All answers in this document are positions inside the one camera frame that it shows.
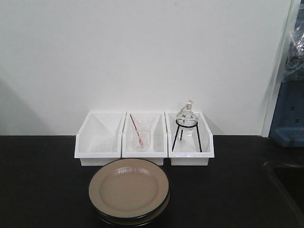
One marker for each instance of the beige plate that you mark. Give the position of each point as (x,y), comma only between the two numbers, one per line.
(139,221)
(129,188)

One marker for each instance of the glass beaker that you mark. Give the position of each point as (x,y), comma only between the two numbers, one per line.
(141,136)

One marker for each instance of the middle white bin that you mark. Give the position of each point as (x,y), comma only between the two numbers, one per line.
(158,148)

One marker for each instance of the white bin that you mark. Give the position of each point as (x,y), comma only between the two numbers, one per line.
(99,139)
(158,148)
(186,152)

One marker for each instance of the red stirring rod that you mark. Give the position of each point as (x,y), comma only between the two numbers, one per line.
(137,132)

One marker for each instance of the glass alcohol lamp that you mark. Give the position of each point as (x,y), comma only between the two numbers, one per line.
(186,119)

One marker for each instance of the right white bin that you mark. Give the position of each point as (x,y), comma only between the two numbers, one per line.
(186,152)

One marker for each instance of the left white bin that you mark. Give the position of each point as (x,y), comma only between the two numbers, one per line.
(99,139)

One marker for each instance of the grey pegboard drying rack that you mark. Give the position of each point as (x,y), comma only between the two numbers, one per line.
(287,127)

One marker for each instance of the plastic bag of pegs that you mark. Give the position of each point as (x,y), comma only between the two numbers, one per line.
(294,67)

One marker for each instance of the black lab sink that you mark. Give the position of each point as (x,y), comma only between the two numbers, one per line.
(289,179)

